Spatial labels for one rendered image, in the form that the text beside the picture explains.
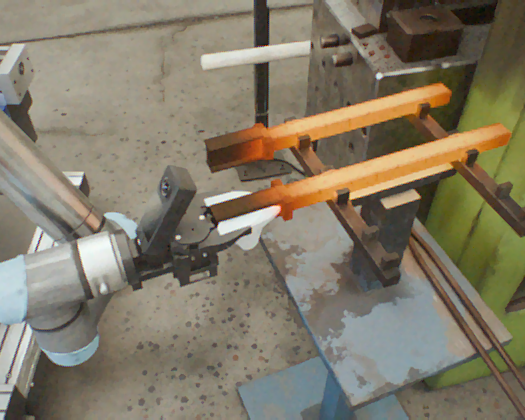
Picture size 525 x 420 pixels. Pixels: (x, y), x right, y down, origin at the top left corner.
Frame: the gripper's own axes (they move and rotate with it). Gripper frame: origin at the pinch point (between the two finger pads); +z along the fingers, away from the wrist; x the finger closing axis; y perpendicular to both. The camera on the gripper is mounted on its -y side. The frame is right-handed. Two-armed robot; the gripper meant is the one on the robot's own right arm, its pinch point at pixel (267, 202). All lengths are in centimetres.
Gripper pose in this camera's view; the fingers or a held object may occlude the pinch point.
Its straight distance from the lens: 72.3
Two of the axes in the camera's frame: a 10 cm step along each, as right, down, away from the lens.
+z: 9.2, -2.8, 2.6
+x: 3.8, 6.7, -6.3
